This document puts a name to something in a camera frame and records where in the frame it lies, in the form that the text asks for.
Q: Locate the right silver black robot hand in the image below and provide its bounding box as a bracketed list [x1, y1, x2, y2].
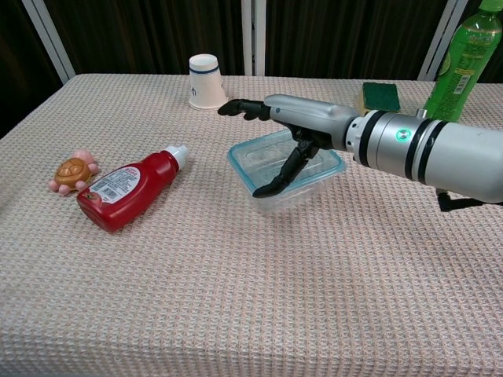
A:
[217, 93, 361, 199]

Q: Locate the green yellow scrub sponge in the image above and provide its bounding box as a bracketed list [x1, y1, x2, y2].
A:
[358, 81, 402, 115]

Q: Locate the red ketchup squeeze bottle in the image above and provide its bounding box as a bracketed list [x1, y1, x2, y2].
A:
[75, 144, 190, 234]

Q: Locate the white paper cup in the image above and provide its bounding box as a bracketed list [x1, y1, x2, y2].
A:
[188, 53, 229, 111]

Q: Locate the orange pink turtle toy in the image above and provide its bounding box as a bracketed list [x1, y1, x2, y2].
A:
[48, 148, 100, 195]

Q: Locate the green tea plastic bottle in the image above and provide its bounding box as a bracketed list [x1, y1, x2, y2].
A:
[422, 0, 503, 123]

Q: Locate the pink waffle-weave tablecloth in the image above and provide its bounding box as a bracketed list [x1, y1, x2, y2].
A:
[0, 73, 503, 377]

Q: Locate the clear plastic container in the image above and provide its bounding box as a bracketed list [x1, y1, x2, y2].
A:
[234, 156, 343, 215]

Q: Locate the white frame post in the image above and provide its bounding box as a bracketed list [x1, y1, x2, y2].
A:
[417, 0, 479, 82]
[240, 0, 268, 77]
[21, 0, 76, 84]

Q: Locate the light blue container lid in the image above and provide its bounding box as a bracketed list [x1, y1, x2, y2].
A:
[226, 128, 348, 198]

